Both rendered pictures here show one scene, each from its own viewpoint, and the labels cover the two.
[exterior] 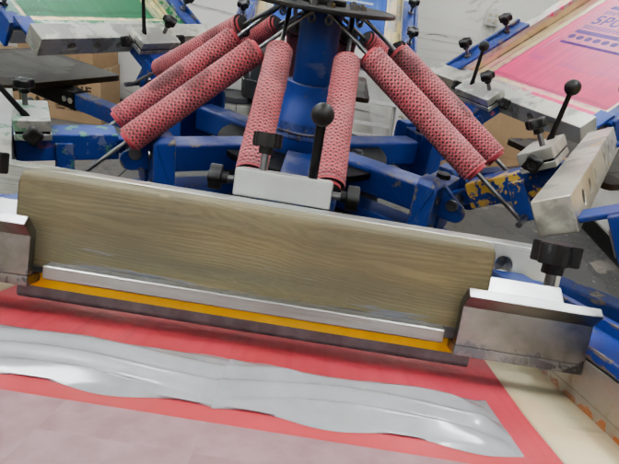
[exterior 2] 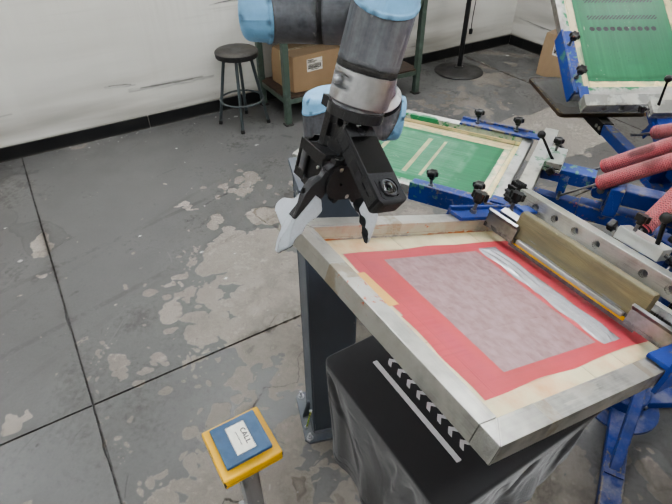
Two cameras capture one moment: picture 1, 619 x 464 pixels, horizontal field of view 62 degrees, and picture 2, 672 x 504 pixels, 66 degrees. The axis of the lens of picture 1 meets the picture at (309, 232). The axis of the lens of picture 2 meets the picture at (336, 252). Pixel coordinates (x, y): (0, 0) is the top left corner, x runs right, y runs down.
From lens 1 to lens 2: 0.94 m
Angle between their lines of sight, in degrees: 50
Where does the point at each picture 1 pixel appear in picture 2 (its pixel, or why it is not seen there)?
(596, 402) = not seen: hidden behind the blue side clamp
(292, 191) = (641, 246)
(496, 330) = (640, 321)
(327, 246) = (598, 269)
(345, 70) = not seen: outside the picture
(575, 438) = (632, 356)
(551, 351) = (656, 338)
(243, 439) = (534, 298)
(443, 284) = (631, 299)
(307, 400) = (557, 302)
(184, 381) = (532, 283)
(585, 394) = not seen: hidden behind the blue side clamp
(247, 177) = (622, 231)
